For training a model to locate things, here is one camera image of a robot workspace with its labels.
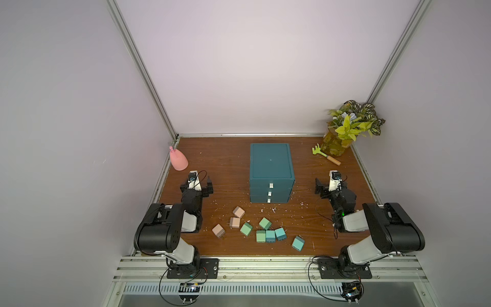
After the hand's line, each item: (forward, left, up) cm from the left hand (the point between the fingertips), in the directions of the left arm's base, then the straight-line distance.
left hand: (201, 176), depth 90 cm
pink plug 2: (-19, -17, -8) cm, 27 cm away
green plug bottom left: (-25, -29, -8) cm, 39 cm away
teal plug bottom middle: (-25, -33, -8) cm, 42 cm away
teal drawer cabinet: (-7, -33, +12) cm, 36 cm away
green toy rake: (+25, -64, -9) cm, 69 cm away
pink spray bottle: (+13, +16, -3) cm, 20 cm away
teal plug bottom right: (-24, -37, -7) cm, 45 cm away
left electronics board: (-43, -1, -12) cm, 44 cm away
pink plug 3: (-23, -11, -8) cm, 27 cm away
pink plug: (-14, -19, -8) cm, 25 cm away
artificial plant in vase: (+23, -73, +16) cm, 79 cm away
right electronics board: (-43, -63, -11) cm, 77 cm away
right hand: (+1, -62, 0) cm, 62 cm away
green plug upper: (-19, -31, -8) cm, 38 cm away
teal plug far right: (-27, -44, -8) cm, 53 cm away
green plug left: (-22, -23, -7) cm, 33 cm away
